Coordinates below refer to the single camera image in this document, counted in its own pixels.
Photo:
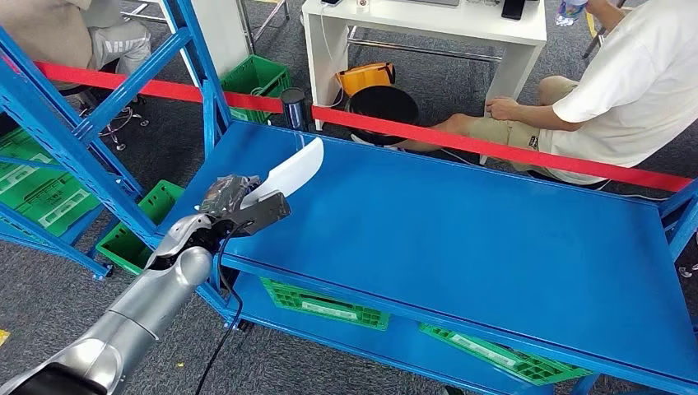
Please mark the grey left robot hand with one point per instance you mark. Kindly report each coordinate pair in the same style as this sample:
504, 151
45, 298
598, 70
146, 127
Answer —
226, 196

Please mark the white curved plastic part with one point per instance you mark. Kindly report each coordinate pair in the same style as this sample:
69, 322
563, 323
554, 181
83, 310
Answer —
294, 169

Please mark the blue steel shelf rack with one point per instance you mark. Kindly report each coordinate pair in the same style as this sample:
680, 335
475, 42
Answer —
54, 246
436, 234

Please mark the open green plastic crate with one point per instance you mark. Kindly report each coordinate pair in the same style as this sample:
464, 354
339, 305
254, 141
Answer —
256, 73
122, 248

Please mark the chrome stool base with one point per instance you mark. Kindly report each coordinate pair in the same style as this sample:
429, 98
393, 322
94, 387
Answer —
117, 125
686, 271

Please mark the white desk side panel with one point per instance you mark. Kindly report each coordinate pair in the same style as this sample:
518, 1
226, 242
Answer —
218, 32

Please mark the yellow bag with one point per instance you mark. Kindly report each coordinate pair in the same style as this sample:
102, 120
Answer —
362, 79

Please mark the black round stool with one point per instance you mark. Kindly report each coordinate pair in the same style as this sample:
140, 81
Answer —
382, 103

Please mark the seated person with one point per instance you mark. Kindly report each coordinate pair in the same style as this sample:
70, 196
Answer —
43, 27
632, 92

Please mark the red barrier belt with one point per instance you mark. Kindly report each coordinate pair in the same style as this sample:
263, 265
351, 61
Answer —
491, 150

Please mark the white desk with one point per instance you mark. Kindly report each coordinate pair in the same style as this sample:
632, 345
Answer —
436, 24

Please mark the black phone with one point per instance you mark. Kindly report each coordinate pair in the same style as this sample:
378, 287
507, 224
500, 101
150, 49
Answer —
512, 8

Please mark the clear water bottle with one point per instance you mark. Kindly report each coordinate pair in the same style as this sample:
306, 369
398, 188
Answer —
570, 11

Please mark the black barrier post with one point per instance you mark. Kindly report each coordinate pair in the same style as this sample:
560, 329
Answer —
294, 109

